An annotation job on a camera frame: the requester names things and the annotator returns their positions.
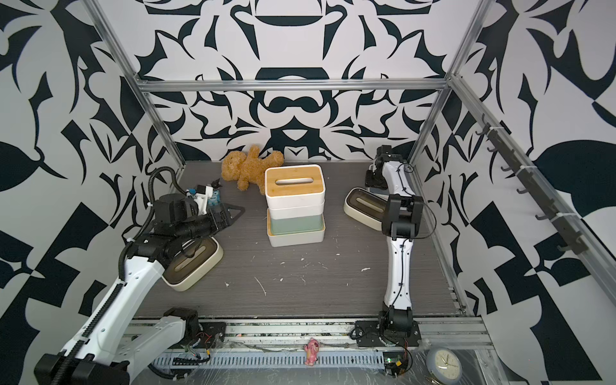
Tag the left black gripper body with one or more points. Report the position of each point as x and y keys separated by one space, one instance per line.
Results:
x=204 y=227

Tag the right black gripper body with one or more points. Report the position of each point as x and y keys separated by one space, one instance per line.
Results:
x=374 y=180

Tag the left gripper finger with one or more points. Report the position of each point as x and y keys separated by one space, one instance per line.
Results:
x=223 y=223
x=229 y=211

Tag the cream dark-lid tissue box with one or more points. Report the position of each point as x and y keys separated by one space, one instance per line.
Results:
x=190 y=267
x=365 y=207

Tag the green tissue box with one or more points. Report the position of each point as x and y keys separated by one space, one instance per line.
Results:
x=297 y=225

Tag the white bamboo tissue box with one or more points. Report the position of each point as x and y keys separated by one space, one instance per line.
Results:
x=295 y=238
x=294 y=186
x=297 y=211

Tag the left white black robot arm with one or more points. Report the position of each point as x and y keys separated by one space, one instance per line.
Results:
x=176 y=244

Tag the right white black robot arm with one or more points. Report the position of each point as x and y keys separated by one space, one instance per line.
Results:
x=400 y=224

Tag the blue robot toy figure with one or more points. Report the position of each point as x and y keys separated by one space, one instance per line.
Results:
x=215 y=199

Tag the small dark purple toy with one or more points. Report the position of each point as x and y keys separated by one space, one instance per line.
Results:
x=215 y=185

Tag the brown teddy bear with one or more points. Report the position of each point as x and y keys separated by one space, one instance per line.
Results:
x=248 y=168

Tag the pink toy figure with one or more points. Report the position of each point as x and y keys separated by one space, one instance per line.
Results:
x=312 y=350

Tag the small green circuit board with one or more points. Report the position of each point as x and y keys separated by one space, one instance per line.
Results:
x=395 y=364

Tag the round white clock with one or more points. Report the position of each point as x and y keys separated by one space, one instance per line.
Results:
x=444 y=366

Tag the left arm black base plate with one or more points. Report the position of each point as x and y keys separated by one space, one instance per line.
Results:
x=210 y=334

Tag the aluminium frame rail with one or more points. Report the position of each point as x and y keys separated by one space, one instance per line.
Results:
x=290 y=85

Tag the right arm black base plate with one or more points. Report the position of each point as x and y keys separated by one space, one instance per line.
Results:
x=369 y=334

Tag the grey slotted cable duct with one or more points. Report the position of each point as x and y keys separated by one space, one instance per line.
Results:
x=232 y=360

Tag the grey wall hook rail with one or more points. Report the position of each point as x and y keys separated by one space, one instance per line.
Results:
x=568 y=224

